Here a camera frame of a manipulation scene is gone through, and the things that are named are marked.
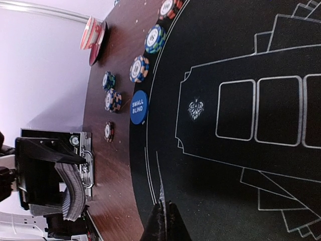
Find blue small blind button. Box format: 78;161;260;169
130;90;148;125

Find blue card deck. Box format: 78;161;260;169
55;163;86;221

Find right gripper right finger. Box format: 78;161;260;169
166;201;192;241

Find left aluminium frame post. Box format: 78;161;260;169
1;1;89;23

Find round black poker mat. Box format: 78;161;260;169
129;1;320;240

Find green white chips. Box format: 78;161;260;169
144;24;167;54

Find red black chips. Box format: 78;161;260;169
158;0;183;20

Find red black chip stack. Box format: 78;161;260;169
104;121;114;143

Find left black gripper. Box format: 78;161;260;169
15;137;86;210

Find green white chip stack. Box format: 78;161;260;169
102;71;116;91

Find blue white chip stack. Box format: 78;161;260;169
105;88;122;112

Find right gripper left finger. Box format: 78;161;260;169
140;203;166;241

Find red white patterned bowl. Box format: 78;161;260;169
80;16;102;50

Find blue white chips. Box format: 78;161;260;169
129;55;149;83

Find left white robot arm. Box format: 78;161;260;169
1;134;87;240

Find aluminium poker case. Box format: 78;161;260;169
20;128;95;201

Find dark red saucer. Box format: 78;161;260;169
89;21;108;66

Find chips in case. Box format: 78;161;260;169
69;135;80;147

